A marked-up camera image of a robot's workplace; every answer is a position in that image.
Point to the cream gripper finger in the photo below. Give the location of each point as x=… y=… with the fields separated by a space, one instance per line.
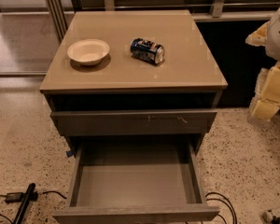
x=266 y=102
x=258 y=38

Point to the blue pepsi can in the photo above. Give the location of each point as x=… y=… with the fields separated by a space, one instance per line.
x=147 y=51

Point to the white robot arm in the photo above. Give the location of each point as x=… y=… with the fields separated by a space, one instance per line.
x=272 y=45

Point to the grey drawer cabinet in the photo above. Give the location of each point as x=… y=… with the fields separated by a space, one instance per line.
x=188 y=77

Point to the open grey middle drawer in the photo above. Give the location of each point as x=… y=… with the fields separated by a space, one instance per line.
x=142 y=180

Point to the closed grey top drawer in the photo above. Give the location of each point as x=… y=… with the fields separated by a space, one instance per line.
x=104 y=123

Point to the white power strip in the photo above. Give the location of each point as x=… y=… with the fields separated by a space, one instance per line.
x=272 y=216

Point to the white paper bowl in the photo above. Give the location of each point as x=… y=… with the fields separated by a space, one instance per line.
x=88 y=52

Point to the blue tape piece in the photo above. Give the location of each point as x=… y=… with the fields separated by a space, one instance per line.
x=69 y=153

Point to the black rod on floor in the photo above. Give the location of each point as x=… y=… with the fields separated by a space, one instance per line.
x=29 y=196

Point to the black power adapter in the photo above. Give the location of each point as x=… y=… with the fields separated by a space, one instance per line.
x=14 y=197

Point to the metal shelf frame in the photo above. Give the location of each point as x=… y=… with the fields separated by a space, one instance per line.
x=223 y=12

